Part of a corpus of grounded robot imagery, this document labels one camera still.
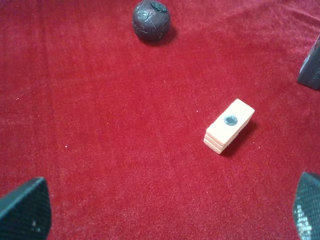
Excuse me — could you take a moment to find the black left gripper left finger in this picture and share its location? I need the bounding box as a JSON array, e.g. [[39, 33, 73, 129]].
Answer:
[[0, 177, 52, 240]]

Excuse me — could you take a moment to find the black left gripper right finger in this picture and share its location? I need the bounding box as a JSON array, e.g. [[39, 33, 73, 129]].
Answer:
[[293, 172, 320, 240]]

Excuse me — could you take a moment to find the pink stacked block with hole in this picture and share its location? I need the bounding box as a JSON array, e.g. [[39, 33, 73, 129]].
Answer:
[[203, 98, 255, 154]]

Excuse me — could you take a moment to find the red velvet cloth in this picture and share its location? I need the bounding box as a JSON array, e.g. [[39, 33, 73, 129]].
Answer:
[[0, 0, 320, 240]]

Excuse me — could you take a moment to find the dark box with lettering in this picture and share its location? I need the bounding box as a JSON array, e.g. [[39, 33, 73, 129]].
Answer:
[[297, 36, 320, 90]]

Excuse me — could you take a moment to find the dark maroon wrinkled ball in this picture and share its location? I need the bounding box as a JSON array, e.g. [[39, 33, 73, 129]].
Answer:
[[132, 0, 171, 42]]

